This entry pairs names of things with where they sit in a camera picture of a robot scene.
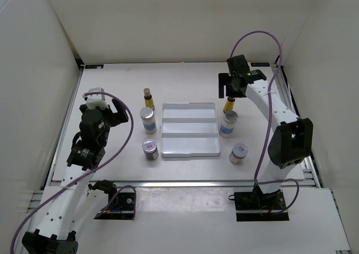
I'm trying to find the right dark table label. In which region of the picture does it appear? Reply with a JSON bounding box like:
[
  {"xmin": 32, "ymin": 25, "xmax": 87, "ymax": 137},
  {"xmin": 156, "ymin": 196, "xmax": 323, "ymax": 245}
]
[{"xmin": 251, "ymin": 62, "xmax": 270, "ymax": 67}]

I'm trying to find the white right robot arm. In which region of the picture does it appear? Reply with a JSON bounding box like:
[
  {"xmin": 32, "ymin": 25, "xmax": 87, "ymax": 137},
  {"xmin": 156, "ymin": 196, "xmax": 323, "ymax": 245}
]
[{"xmin": 218, "ymin": 55, "xmax": 313, "ymax": 209}]

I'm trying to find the silver-lid spice jar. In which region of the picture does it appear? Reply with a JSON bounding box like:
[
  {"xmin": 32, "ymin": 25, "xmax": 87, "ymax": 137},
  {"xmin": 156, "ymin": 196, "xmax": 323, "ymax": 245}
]
[
  {"xmin": 219, "ymin": 110, "xmax": 238, "ymax": 137},
  {"xmin": 140, "ymin": 107, "xmax": 157, "ymax": 134}
]

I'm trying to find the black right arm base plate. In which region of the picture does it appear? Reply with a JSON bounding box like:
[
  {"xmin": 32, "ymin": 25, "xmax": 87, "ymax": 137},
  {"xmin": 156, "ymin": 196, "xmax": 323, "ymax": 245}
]
[{"xmin": 228, "ymin": 190, "xmax": 289, "ymax": 222}]

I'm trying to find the yellow sauce bottle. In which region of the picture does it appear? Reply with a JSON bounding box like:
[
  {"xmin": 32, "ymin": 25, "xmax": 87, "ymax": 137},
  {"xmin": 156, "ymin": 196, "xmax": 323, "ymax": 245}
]
[
  {"xmin": 223, "ymin": 97, "xmax": 235, "ymax": 113},
  {"xmin": 144, "ymin": 87, "xmax": 155, "ymax": 110}
]

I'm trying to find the left dark table label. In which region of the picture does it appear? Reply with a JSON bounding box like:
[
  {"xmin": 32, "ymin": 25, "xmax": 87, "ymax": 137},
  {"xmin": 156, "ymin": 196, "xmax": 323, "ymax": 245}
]
[{"xmin": 84, "ymin": 64, "xmax": 104, "ymax": 70}]

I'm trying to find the left aluminium frame rail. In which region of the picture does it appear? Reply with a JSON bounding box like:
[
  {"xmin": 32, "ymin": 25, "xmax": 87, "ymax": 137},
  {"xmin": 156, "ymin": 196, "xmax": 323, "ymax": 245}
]
[{"xmin": 40, "ymin": 53, "xmax": 84, "ymax": 191}]

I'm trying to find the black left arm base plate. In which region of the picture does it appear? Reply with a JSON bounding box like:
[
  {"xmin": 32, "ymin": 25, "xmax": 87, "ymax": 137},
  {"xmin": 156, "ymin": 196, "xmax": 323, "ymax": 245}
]
[{"xmin": 94, "ymin": 185, "xmax": 137, "ymax": 220}]

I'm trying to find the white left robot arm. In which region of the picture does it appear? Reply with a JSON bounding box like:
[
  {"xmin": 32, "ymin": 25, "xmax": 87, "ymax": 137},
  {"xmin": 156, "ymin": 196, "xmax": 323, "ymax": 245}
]
[{"xmin": 22, "ymin": 95, "xmax": 134, "ymax": 253}]

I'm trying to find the white three-compartment tray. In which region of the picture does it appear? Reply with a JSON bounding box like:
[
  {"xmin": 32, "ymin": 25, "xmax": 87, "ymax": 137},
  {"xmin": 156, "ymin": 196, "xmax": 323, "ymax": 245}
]
[{"xmin": 160, "ymin": 103, "xmax": 220, "ymax": 158}]

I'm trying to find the dark table label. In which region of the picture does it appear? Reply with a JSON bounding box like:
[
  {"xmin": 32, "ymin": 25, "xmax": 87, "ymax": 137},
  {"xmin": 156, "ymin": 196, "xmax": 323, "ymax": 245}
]
[
  {"xmin": 251, "ymin": 62, "xmax": 270, "ymax": 67},
  {"xmin": 84, "ymin": 64, "xmax": 104, "ymax": 70}
]

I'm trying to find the right pale white-lid jar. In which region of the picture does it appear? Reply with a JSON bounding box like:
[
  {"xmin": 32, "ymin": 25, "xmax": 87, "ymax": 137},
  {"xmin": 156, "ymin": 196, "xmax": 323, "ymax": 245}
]
[{"xmin": 229, "ymin": 143, "xmax": 248, "ymax": 164}]

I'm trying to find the left dark white-lid jar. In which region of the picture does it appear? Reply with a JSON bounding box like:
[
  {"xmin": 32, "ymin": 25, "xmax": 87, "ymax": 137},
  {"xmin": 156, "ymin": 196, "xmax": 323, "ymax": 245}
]
[{"xmin": 142, "ymin": 139, "xmax": 159, "ymax": 160}]

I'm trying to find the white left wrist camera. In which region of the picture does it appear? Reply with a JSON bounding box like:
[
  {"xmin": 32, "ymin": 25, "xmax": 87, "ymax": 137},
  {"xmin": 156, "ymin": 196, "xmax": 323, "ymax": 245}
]
[{"xmin": 82, "ymin": 94, "xmax": 109, "ymax": 110}]

